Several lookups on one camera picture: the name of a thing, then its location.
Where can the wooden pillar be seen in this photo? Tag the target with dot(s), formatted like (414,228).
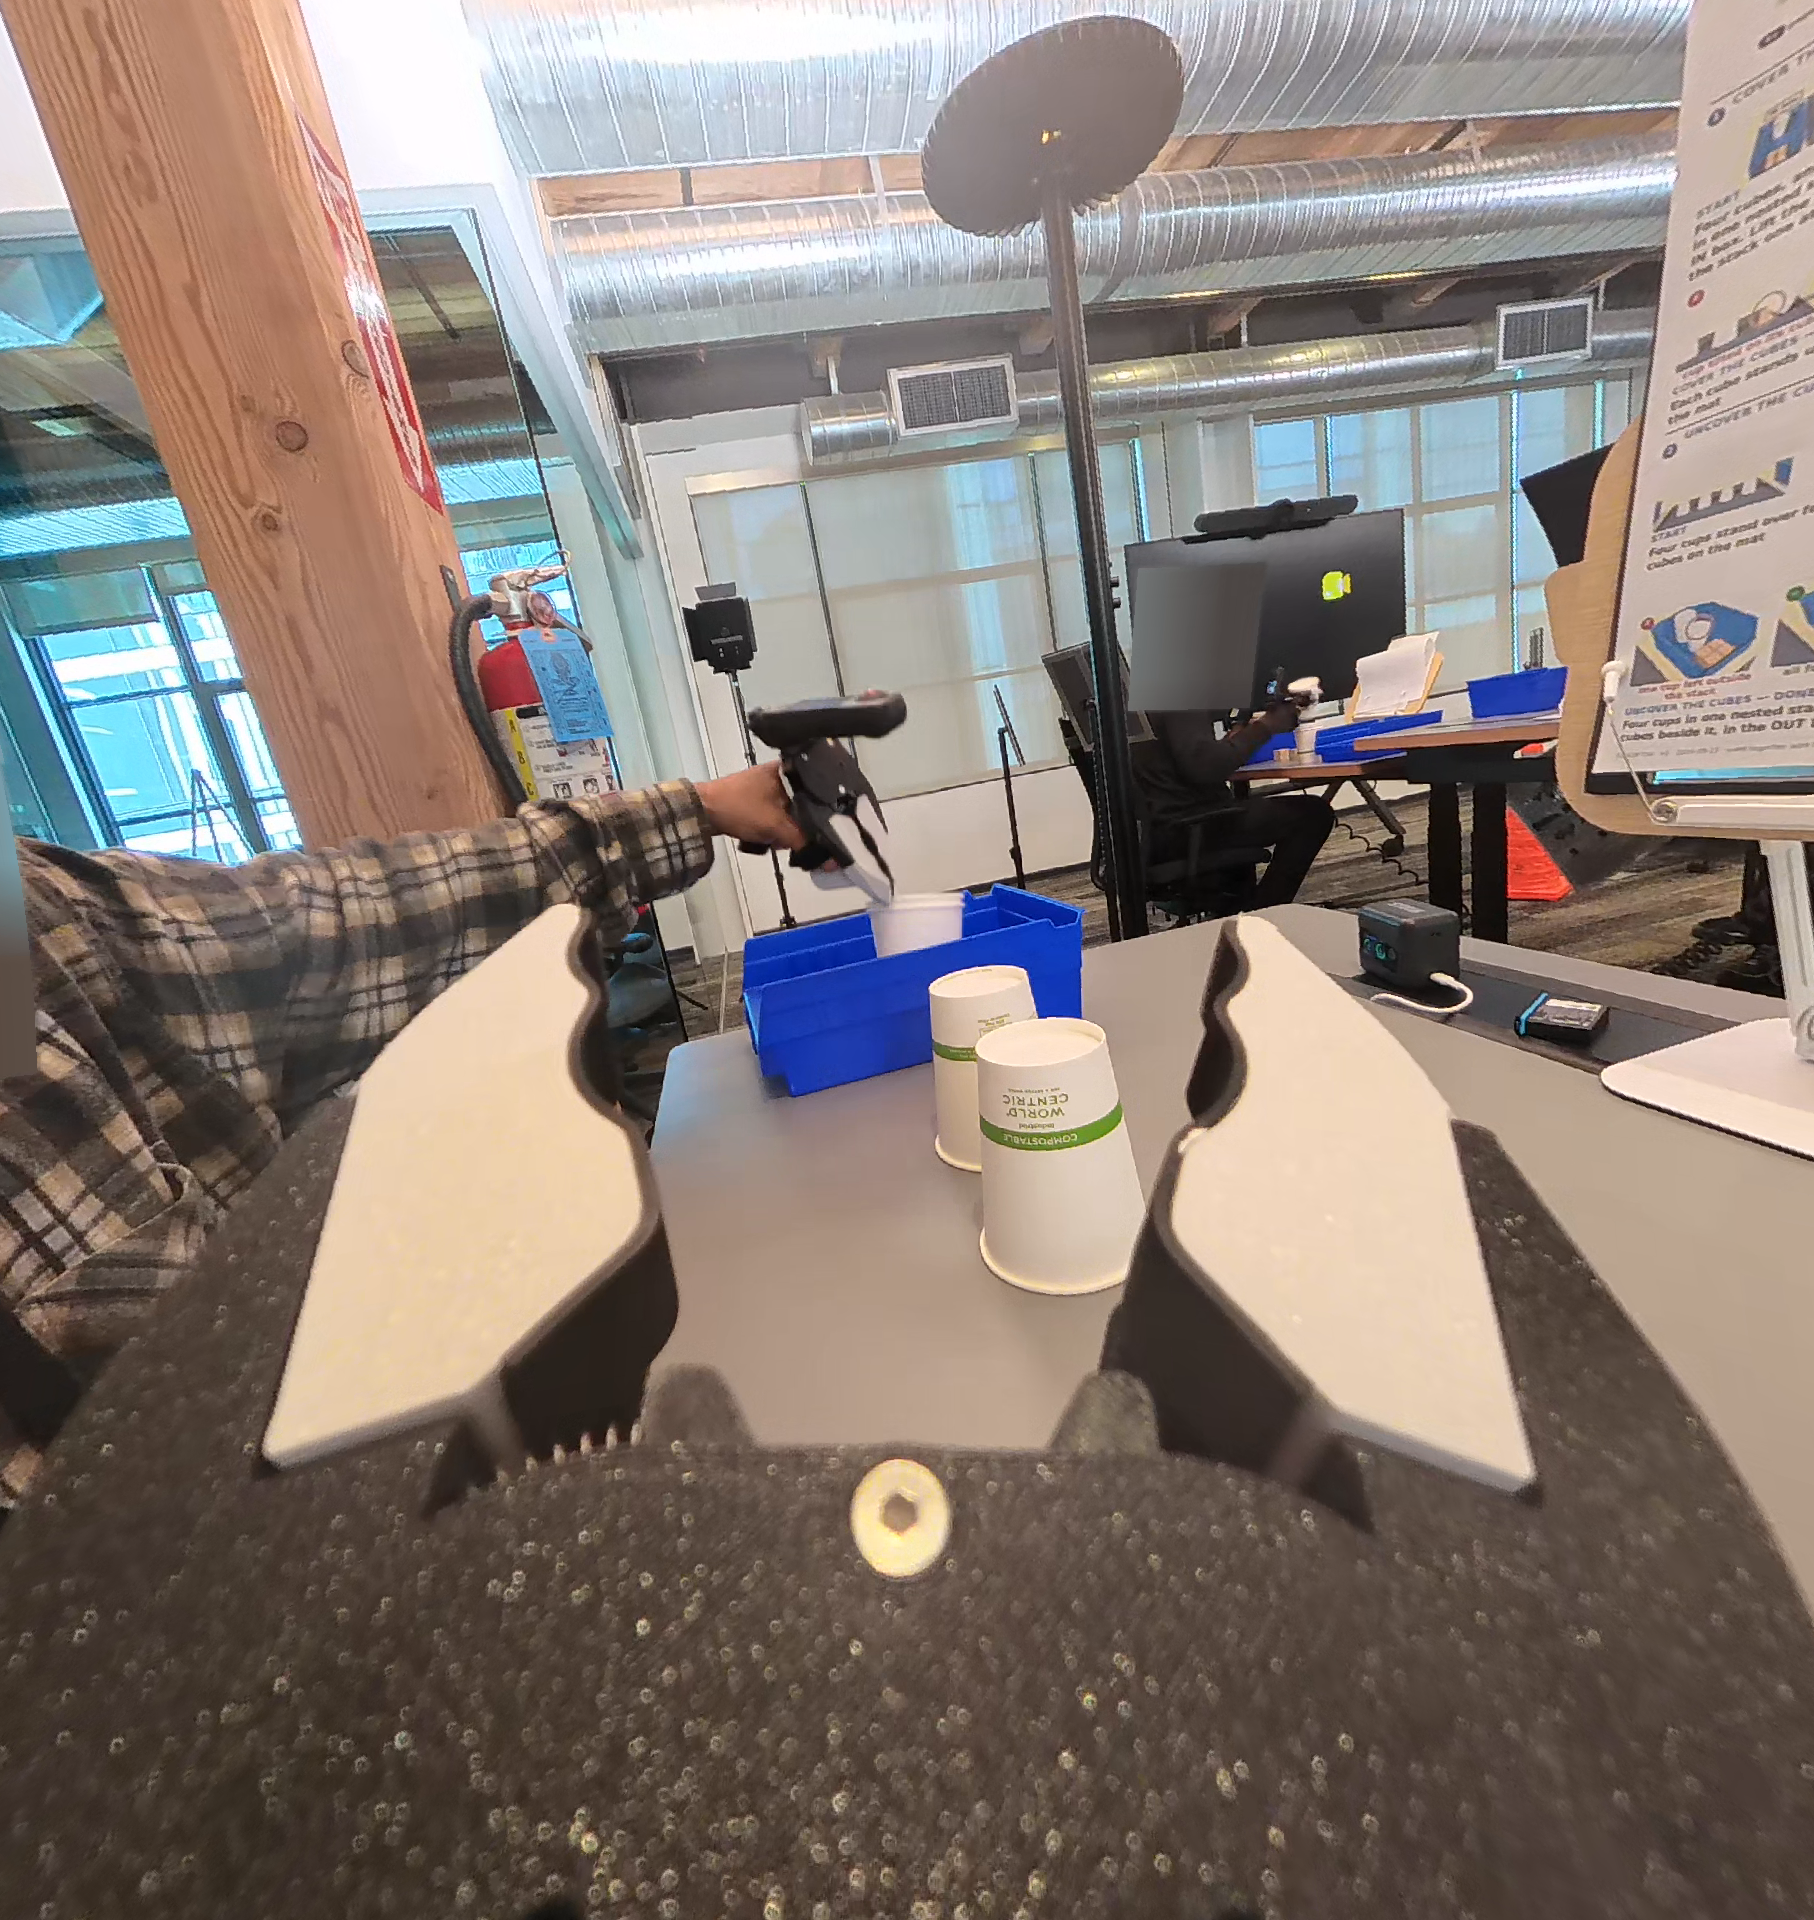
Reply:
(219,374)

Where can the large silver air duct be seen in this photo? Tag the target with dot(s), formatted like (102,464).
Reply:
(697,76)
(1297,226)

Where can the white air vent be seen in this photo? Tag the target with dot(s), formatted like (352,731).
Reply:
(1546,330)
(951,396)

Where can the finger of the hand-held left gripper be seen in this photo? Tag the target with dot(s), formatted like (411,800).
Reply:
(866,839)
(856,882)

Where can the red fire extinguisher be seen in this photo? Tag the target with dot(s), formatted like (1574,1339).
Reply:
(511,674)

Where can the blue plastic bin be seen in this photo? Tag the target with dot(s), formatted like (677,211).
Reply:
(1366,735)
(1517,693)
(832,1005)

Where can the orange traffic cone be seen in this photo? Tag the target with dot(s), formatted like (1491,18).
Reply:
(1542,863)

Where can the stack of white paper cups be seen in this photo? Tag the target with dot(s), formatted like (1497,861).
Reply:
(915,939)

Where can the black monitor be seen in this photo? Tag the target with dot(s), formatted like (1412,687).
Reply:
(1342,599)

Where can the white paper cup green band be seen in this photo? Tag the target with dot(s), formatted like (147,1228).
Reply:
(969,1005)
(923,903)
(1058,1184)

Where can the wooden desk with black legs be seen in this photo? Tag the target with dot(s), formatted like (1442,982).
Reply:
(1447,735)

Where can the person's left hand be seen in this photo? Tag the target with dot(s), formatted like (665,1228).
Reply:
(752,810)

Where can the black video bar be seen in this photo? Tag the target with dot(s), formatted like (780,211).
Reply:
(1276,515)

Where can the small black box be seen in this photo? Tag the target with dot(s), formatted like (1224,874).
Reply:
(1565,1021)

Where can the wooden board with instruction sheet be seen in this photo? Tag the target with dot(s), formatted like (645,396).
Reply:
(1749,374)

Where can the folder with white paper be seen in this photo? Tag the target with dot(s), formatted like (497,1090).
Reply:
(1395,674)

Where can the black office chair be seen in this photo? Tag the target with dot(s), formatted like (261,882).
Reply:
(1096,750)

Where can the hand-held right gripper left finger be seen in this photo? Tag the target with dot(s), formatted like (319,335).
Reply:
(458,1200)

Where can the person's left forearm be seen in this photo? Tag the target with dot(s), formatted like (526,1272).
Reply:
(399,916)

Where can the red wall sign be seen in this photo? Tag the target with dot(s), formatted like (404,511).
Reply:
(384,344)

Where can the black pole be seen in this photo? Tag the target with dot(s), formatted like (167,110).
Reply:
(1051,119)

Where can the blue paper tag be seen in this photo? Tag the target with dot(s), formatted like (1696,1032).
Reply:
(569,683)

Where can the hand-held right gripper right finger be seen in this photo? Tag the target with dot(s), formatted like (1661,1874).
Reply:
(1342,1245)

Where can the black device with green display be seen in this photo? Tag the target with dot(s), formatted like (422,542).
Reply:
(1409,939)

